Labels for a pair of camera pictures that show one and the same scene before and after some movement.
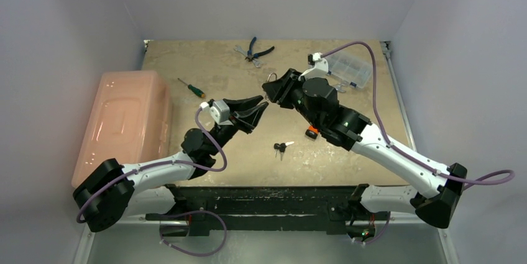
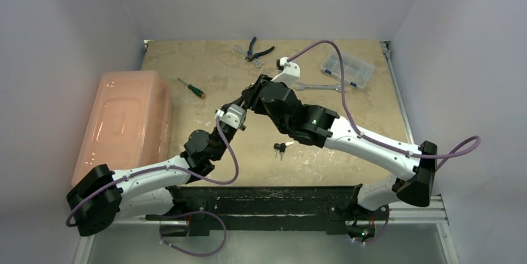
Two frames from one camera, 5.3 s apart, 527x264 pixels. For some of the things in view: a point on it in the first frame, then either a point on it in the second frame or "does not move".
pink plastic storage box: x=130 y=120 does not move
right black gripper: x=289 y=87 -> x=255 y=92
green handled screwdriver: x=196 y=91 does not move
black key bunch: x=281 y=148 does not move
